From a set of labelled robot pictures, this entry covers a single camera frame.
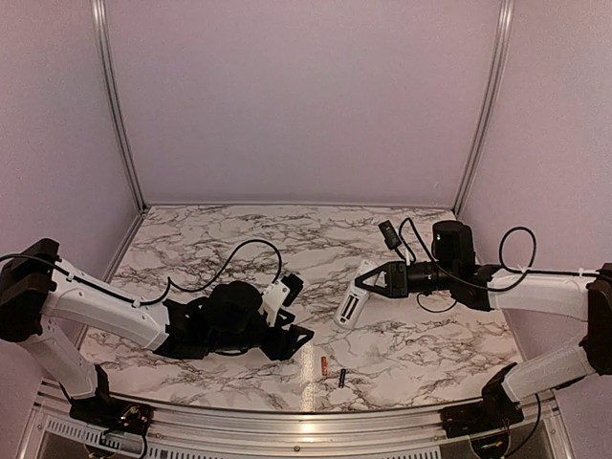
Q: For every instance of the left aluminium frame post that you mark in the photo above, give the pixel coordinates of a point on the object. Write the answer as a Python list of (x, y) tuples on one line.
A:
[(100, 17)]

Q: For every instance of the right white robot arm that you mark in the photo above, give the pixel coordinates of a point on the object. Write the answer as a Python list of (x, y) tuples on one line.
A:
[(451, 266)]

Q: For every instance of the aluminium frame post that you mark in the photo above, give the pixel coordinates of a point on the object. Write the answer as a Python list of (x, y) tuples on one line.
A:
[(500, 47), (100, 17)]

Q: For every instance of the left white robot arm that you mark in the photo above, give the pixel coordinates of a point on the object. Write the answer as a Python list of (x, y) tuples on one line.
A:
[(39, 288)]

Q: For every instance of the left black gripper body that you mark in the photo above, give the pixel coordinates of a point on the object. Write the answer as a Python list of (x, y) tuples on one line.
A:
[(275, 348)]

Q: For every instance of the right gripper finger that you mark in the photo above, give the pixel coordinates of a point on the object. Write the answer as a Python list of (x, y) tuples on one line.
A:
[(372, 275), (375, 289)]

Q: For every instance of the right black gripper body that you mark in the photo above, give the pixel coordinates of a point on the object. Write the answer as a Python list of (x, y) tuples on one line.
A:
[(402, 277)]

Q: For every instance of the right aluminium frame post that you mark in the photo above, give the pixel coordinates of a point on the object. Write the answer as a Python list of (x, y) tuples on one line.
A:
[(500, 47)]

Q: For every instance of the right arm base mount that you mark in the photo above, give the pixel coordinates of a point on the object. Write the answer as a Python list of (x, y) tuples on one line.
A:
[(494, 410)]

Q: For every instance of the white remote control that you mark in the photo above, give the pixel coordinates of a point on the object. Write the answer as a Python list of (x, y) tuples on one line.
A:
[(354, 299)]

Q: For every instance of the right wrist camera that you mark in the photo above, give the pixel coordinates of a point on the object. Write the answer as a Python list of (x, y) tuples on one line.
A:
[(390, 236)]

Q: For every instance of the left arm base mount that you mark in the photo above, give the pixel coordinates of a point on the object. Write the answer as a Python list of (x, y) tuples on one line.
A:
[(101, 409)]

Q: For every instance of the front aluminium rail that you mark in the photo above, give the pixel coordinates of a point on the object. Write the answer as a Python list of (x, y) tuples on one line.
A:
[(181, 431)]

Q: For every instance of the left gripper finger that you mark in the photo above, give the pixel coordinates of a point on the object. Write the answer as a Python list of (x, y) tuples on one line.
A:
[(294, 338), (284, 316)]

